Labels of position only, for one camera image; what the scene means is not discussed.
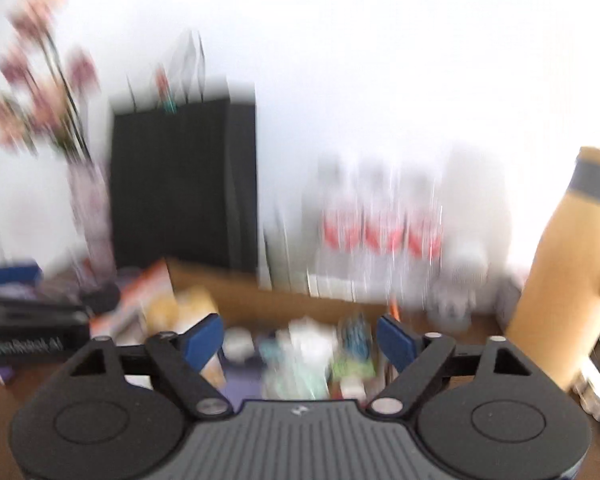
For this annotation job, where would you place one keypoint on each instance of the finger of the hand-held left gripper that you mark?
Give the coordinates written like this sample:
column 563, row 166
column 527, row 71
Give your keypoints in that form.
column 10, row 274
column 100, row 299

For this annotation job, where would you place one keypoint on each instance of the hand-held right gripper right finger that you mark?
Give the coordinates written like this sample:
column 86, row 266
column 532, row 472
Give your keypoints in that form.
column 396, row 342

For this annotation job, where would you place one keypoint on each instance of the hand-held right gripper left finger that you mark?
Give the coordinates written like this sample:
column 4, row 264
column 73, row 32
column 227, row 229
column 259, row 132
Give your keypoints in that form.
column 205, row 345

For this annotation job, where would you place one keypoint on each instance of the white round case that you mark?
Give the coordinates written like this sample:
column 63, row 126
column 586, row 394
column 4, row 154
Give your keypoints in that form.
column 239, row 344

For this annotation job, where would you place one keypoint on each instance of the small blue-yellow packet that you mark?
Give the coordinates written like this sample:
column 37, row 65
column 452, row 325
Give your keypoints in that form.
column 355, row 340

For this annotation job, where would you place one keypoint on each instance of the red cardboard box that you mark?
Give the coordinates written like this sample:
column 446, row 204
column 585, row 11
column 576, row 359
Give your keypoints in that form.
column 280, row 297

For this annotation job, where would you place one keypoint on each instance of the yellow snack packet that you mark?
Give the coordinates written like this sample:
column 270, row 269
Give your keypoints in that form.
column 180, row 312

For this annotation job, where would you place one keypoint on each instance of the purple wrapped vase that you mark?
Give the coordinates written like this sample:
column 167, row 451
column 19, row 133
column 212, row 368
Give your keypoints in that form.
column 92, row 220

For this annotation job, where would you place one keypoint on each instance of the white round gadget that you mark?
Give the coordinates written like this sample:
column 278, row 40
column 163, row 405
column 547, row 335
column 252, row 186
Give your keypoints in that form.
column 460, row 275

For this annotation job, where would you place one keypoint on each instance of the pack of water bottles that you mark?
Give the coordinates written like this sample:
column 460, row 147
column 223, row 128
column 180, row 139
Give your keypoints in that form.
column 375, row 230

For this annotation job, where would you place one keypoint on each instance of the black paper bag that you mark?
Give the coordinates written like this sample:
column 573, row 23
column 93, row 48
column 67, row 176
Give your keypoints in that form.
column 182, row 180

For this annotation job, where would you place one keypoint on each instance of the yellow thermos jug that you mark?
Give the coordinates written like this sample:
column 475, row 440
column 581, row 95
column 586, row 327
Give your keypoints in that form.
column 560, row 280

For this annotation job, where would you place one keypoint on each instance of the pink artificial flowers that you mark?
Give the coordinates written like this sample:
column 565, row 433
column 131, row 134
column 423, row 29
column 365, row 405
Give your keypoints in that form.
column 35, row 90

